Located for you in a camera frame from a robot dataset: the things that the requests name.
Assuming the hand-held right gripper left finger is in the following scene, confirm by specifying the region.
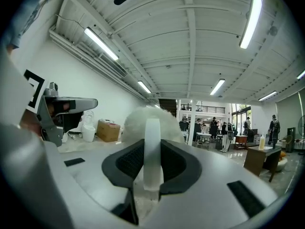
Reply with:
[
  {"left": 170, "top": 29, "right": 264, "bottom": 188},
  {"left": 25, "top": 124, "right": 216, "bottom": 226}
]
[{"left": 0, "top": 124, "right": 145, "bottom": 229}]

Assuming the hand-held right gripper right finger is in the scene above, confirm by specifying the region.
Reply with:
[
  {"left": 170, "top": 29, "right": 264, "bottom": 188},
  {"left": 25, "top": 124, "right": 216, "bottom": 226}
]
[{"left": 142, "top": 139, "right": 279, "bottom": 229}]

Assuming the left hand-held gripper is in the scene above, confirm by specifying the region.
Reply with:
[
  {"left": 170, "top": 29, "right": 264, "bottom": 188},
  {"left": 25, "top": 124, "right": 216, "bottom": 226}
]
[{"left": 0, "top": 48, "right": 99, "bottom": 148}]

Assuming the white fluffy cleaning tool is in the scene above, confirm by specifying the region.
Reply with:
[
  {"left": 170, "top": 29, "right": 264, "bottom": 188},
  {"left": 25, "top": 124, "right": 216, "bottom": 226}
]
[{"left": 121, "top": 106, "right": 185, "bottom": 192}]

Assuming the person's left forearm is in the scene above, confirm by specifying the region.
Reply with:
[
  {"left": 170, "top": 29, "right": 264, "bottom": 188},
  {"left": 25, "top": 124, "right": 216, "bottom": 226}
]
[{"left": 4, "top": 0, "right": 64, "bottom": 56}]

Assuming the person's left hand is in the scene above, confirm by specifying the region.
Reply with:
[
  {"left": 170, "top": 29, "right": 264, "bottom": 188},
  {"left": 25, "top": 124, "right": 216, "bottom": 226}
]
[{"left": 20, "top": 108, "right": 43, "bottom": 138}]

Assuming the brown cardboard box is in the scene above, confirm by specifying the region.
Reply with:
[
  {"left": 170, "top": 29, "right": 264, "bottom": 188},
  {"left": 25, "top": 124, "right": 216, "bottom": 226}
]
[{"left": 96, "top": 118, "right": 121, "bottom": 143}]

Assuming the white ceiling air vent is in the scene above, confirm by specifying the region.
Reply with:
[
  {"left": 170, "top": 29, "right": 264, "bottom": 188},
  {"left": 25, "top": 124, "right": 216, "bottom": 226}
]
[{"left": 98, "top": 52, "right": 128, "bottom": 78}]

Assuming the white work table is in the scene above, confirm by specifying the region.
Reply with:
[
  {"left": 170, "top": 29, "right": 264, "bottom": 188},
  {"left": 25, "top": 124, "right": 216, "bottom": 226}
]
[{"left": 195, "top": 132, "right": 212, "bottom": 150}]

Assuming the dark wooden table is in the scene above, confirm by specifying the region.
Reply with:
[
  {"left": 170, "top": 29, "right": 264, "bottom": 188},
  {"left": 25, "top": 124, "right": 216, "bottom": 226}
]
[{"left": 243, "top": 145, "right": 283, "bottom": 183}]

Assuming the small wooden cabinet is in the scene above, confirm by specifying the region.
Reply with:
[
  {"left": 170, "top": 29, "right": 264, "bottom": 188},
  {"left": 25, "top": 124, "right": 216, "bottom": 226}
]
[{"left": 234, "top": 135, "right": 249, "bottom": 150}]

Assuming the black balcony railing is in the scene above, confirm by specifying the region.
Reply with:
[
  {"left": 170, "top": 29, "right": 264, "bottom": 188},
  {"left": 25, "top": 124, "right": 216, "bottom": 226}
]
[{"left": 180, "top": 104, "right": 226, "bottom": 115}]

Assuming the grey roller blind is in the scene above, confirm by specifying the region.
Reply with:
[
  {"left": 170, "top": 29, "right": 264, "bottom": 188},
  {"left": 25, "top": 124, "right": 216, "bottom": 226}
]
[{"left": 275, "top": 87, "right": 305, "bottom": 140}]

